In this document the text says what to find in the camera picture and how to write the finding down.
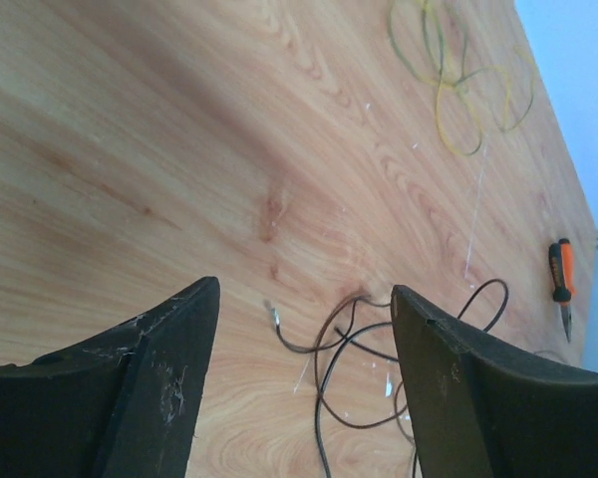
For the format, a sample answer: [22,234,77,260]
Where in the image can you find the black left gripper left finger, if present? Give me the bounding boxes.
[0,277,220,477]

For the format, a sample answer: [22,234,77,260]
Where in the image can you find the green yellow wire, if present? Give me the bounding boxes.
[387,0,537,158]

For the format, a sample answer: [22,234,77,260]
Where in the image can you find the orange handled pliers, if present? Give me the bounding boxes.
[548,238,576,343]

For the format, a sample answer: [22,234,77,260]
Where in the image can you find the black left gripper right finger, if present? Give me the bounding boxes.
[391,286,598,477]

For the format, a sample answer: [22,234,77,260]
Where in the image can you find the dark brown wire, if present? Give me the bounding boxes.
[312,278,510,478]

